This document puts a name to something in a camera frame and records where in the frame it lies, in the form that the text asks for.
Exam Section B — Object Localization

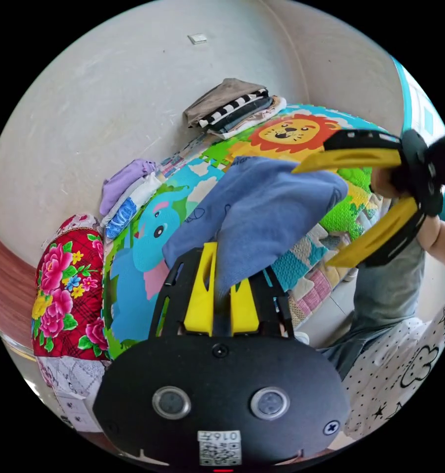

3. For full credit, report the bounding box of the blue long sleeve shirt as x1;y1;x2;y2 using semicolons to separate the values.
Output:
162;156;350;300

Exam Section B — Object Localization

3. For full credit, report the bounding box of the red floral rolled blanket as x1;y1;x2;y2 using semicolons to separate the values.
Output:
31;227;111;359

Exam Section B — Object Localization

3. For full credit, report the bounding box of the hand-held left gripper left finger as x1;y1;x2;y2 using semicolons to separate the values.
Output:
184;242;219;336

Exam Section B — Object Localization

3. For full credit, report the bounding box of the pile of lilac white clothes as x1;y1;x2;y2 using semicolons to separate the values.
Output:
98;159;164;239

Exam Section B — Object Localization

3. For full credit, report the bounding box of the person's right hand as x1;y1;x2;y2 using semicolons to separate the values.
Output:
370;167;403;201

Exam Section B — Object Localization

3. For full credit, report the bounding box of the teal framed window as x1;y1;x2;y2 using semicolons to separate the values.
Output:
390;55;445;222

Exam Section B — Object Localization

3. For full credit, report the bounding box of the person's right forearm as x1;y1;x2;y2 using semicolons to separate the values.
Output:
418;218;445;265

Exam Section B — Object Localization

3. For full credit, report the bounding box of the pile of brown striped clothes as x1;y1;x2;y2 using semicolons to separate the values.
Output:
183;77;288;140

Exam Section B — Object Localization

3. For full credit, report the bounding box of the bed with animal print mat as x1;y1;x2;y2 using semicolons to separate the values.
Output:
102;103;393;361

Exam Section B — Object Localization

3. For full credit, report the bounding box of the white drawer cabinet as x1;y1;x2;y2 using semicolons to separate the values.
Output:
54;391;102;434

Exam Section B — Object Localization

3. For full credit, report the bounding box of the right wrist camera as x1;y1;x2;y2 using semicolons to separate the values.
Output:
429;134;445;170

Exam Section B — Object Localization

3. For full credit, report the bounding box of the person's body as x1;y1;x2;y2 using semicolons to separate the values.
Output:
318;198;445;440

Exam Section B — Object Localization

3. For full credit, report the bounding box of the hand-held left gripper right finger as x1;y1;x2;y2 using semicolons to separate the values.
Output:
230;277;261;336

